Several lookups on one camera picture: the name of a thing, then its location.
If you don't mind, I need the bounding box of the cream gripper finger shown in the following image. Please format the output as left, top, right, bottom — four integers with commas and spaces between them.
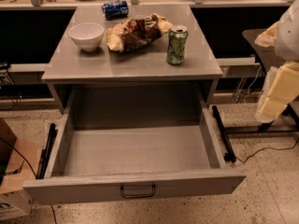
255, 22, 278, 48
255, 62, 299, 123

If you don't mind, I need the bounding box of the green soda can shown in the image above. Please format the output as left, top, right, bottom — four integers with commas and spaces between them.
166, 25, 188, 65

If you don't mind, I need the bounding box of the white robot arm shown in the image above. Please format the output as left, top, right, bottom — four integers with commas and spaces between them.
254, 0, 299, 123

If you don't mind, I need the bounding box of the grey cabinet with top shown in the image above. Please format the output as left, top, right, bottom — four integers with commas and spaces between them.
42, 4, 222, 106

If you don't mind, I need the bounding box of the blue pepsi can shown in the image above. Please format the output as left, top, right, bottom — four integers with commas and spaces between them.
102, 1, 129, 19

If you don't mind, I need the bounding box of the grey open top drawer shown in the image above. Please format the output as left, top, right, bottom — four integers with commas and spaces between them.
23, 84, 245, 204

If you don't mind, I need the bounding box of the dark side table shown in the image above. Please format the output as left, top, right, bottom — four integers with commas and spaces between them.
225, 29, 299, 134

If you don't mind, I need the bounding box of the brown yellow chip bag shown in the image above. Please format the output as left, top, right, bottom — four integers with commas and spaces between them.
106, 13, 173, 52

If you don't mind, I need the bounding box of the white ceramic bowl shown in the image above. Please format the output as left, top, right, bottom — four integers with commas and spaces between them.
68, 22, 105, 51

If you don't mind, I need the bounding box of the cardboard box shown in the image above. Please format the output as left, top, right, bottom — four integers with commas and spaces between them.
0, 119, 42, 220

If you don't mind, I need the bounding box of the white hanging cable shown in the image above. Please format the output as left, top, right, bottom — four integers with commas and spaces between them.
234, 64, 263, 109

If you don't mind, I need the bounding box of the black floor cable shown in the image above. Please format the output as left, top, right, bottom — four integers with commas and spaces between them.
235, 136, 299, 164

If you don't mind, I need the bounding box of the black right drawer rail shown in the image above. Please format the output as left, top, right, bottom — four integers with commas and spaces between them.
212, 105, 236, 162

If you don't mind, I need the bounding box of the black drawer rail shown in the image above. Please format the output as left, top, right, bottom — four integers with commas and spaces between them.
37, 123, 57, 179
212, 105, 236, 162

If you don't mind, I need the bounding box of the black drawer handle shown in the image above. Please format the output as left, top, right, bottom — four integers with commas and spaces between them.
120, 185, 156, 199

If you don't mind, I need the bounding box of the black left drawer rail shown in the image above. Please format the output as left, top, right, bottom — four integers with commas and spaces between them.
37, 123, 57, 179

